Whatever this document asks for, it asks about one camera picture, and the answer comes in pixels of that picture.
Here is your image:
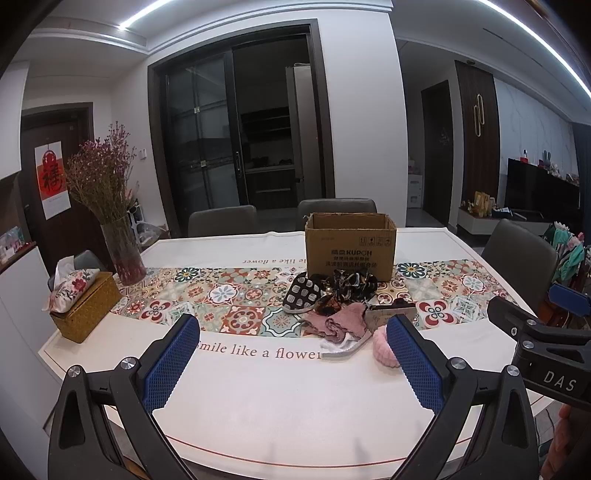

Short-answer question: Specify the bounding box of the clothes drying rack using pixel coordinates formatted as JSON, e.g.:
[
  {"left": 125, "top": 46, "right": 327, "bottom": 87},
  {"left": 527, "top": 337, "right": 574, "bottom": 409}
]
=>
[{"left": 542, "top": 222, "right": 591, "bottom": 287}]

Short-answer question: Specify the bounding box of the pink cloth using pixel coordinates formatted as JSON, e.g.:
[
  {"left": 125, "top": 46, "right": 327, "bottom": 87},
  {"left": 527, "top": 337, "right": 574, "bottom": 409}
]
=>
[{"left": 300, "top": 302, "right": 370, "bottom": 347}]

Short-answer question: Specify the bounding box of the ceiling light strip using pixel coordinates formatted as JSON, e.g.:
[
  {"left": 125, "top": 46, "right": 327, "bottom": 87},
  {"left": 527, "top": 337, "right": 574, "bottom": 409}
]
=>
[
  {"left": 117, "top": 0, "right": 172, "bottom": 31},
  {"left": 475, "top": 0, "right": 591, "bottom": 99}
]

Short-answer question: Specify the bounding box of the person's right hand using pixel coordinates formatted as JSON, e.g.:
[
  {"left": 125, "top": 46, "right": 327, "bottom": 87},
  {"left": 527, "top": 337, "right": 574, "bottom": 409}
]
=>
[{"left": 547, "top": 402, "right": 591, "bottom": 480}]

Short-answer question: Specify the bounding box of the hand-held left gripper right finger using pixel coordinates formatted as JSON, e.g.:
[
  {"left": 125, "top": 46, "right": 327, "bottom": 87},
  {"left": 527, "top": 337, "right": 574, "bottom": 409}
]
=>
[{"left": 386, "top": 316, "right": 539, "bottom": 480}]

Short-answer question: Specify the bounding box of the patterned table runner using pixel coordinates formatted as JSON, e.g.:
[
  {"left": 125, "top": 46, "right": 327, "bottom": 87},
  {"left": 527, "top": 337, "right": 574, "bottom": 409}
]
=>
[{"left": 111, "top": 258, "right": 497, "bottom": 337}]

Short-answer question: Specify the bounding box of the glass vase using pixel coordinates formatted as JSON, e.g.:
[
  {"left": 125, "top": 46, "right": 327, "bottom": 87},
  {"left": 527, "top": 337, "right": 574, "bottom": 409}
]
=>
[{"left": 100, "top": 217, "right": 147, "bottom": 286}]

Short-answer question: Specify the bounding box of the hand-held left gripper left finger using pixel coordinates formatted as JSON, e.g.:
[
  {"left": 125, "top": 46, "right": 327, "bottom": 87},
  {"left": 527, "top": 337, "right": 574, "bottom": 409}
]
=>
[{"left": 48, "top": 314, "right": 201, "bottom": 480}]

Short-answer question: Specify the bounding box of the sliding glass door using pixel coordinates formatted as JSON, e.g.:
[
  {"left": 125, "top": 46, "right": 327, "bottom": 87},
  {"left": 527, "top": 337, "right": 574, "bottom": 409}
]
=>
[{"left": 148, "top": 18, "right": 335, "bottom": 236}]

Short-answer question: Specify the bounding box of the woven tissue box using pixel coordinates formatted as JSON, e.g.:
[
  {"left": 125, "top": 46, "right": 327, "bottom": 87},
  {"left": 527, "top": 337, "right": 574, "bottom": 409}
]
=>
[{"left": 48, "top": 271, "right": 122, "bottom": 343}]

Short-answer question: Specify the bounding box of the brown entrance door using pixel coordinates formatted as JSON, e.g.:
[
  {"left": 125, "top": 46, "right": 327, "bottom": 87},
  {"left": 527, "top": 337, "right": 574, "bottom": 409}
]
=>
[{"left": 21, "top": 106, "right": 108, "bottom": 273}]

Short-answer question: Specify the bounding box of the black television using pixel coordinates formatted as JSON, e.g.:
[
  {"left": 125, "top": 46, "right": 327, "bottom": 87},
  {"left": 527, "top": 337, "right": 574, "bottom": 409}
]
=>
[{"left": 504, "top": 158, "right": 581, "bottom": 224}]

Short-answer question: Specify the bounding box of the white waffle cloth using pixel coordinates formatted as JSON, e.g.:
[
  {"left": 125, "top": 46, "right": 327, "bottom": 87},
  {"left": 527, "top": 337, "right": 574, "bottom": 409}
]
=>
[{"left": 320, "top": 330, "right": 372, "bottom": 361}]

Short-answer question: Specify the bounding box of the dark wood wall panel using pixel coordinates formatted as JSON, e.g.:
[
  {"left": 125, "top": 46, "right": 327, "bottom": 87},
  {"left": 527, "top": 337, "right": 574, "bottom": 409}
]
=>
[{"left": 455, "top": 60, "right": 502, "bottom": 222}]

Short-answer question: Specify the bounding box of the pink fluffy scrunchie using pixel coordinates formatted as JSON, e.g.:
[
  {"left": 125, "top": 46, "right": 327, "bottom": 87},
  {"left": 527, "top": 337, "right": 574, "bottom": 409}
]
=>
[{"left": 370, "top": 324, "right": 402, "bottom": 368}]

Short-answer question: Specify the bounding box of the white shoe rack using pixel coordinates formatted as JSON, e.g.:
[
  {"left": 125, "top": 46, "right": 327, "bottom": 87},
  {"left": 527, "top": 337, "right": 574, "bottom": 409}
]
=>
[{"left": 127, "top": 198, "right": 160, "bottom": 245}]

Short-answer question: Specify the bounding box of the dried flower bunch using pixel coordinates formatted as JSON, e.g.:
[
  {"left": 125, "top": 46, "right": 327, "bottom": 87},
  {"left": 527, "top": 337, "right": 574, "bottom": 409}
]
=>
[{"left": 65, "top": 122, "right": 138, "bottom": 227}]

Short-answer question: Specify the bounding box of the black floral scrunchie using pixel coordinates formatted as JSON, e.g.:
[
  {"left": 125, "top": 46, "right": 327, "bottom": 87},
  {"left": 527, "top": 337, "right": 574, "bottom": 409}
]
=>
[{"left": 316, "top": 269, "right": 380, "bottom": 317}]

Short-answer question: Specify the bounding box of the white sideboard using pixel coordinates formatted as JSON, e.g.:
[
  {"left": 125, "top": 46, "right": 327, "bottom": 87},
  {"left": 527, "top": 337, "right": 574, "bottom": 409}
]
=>
[{"left": 0, "top": 241, "right": 63, "bottom": 416}]

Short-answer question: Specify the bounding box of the floral tissue pack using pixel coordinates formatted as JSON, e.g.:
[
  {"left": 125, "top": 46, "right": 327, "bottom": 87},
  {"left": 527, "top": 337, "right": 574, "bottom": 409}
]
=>
[{"left": 42, "top": 255, "right": 101, "bottom": 313}]

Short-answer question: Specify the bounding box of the dark interior door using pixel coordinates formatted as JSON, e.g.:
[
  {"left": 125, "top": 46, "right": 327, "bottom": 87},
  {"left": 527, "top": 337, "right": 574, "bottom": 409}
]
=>
[{"left": 421, "top": 80, "right": 455, "bottom": 227}]

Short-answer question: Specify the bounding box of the silver refrigerator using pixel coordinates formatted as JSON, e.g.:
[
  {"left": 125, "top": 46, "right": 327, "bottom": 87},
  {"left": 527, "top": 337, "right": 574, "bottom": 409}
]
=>
[{"left": 285, "top": 65, "right": 315, "bottom": 210}]

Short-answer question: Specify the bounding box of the red wall calendar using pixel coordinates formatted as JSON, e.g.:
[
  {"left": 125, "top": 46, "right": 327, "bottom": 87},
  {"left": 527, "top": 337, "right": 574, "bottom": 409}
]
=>
[{"left": 34, "top": 142, "right": 71, "bottom": 220}]

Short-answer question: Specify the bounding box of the black white patterned pouch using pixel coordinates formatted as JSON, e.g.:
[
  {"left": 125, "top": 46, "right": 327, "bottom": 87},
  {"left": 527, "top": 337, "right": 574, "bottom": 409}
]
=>
[{"left": 283, "top": 272, "right": 324, "bottom": 315}]

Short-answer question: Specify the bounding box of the white television cabinet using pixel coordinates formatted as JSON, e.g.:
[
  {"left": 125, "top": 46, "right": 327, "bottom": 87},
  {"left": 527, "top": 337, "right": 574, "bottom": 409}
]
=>
[{"left": 457, "top": 205, "right": 555, "bottom": 238}]

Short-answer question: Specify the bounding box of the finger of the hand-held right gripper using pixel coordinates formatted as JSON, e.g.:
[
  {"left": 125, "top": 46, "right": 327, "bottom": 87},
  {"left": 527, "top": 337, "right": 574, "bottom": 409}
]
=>
[
  {"left": 549, "top": 282, "right": 591, "bottom": 317},
  {"left": 487, "top": 295, "right": 561, "bottom": 344}
]

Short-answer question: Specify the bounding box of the grey dining chair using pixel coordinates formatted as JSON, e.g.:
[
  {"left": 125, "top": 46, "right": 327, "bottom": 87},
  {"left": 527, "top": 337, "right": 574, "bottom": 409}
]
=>
[
  {"left": 480, "top": 219, "right": 559, "bottom": 315},
  {"left": 188, "top": 205, "right": 258, "bottom": 238},
  {"left": 297, "top": 198, "right": 378, "bottom": 227}
]

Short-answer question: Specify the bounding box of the brown cardboard box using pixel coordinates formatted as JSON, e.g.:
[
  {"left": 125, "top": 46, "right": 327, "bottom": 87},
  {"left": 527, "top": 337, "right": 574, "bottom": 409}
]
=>
[{"left": 304, "top": 212, "right": 398, "bottom": 282}]

